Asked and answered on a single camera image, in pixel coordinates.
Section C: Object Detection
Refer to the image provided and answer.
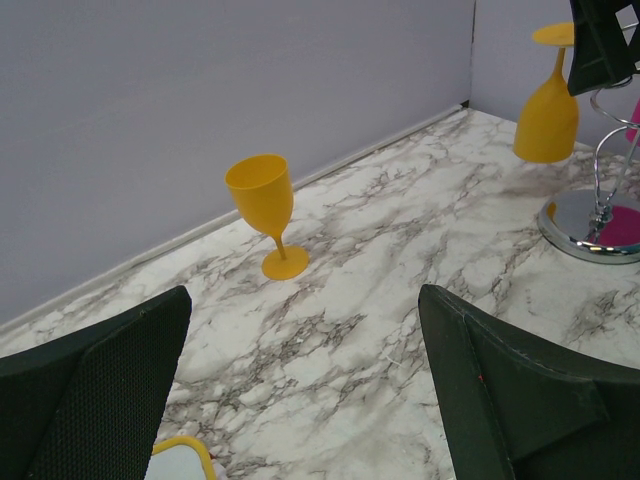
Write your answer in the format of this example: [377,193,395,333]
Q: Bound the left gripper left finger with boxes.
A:
[1,286,192,479]

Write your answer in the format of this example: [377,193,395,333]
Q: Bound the pink wine glass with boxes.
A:
[625,100,640,143]

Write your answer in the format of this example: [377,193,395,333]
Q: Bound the chrome wine glass rack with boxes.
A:
[537,90,639,265]

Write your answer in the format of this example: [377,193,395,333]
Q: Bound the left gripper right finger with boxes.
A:
[418,285,639,479]

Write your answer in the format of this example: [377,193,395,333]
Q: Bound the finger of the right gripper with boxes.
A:
[567,0,639,96]

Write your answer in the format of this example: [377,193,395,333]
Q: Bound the small yellow-framed whiteboard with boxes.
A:
[144,436,218,480]

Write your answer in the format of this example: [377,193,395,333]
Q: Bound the yellow wine glass on rack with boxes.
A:
[513,22,579,164]

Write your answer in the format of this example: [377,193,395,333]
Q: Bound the yellow wine glass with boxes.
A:
[513,22,579,164]
[224,154,309,281]

